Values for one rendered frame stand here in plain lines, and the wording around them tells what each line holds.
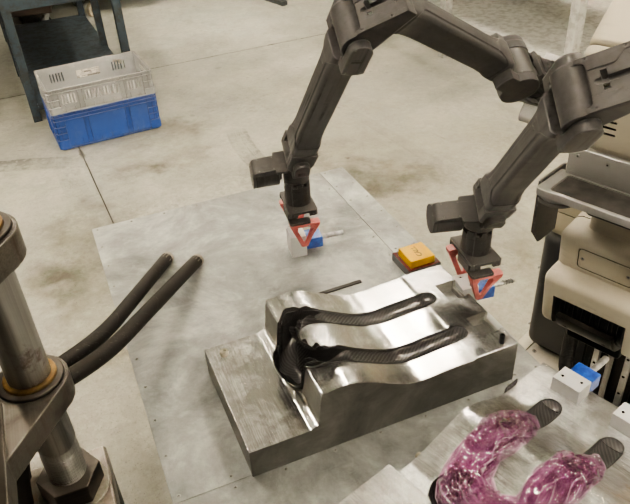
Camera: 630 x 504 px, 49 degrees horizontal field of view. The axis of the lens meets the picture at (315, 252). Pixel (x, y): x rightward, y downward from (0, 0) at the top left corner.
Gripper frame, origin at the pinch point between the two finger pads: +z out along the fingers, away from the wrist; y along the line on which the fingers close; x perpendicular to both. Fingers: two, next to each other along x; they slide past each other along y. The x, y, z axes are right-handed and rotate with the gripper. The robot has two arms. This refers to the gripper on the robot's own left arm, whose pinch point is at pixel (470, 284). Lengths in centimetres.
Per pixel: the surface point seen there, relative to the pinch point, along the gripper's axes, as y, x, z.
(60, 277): -157, -103, 89
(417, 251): -15.4, -5.1, 1.1
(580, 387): 34.8, 1.7, -4.5
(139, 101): -292, -56, 72
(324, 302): 3.5, -32.3, -6.4
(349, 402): 26.6, -35.2, -4.7
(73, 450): 22, -78, -3
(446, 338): 16.9, -13.6, -3.8
